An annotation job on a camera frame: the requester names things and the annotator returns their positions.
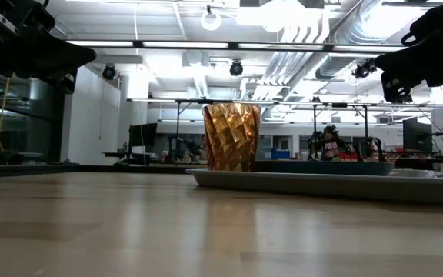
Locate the black computer monitor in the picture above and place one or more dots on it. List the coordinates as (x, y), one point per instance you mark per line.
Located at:
(142, 134)
(417, 134)

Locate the black hanging camera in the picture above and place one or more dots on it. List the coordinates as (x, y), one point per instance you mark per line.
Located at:
(236, 68)
(364, 70)
(108, 72)

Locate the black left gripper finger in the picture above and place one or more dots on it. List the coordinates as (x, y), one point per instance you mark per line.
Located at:
(52, 59)

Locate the amber faceted glass cup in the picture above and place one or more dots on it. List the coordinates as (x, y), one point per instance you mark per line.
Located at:
(231, 138)

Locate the light grey plastic tray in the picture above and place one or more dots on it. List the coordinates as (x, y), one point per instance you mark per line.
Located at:
(321, 188)

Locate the dark blue round plate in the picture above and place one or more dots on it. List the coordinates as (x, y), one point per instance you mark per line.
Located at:
(321, 168)

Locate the black overhead frame bar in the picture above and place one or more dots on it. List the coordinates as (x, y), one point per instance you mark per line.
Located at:
(137, 44)

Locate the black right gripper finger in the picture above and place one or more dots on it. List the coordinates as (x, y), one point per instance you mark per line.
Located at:
(396, 86)
(410, 59)

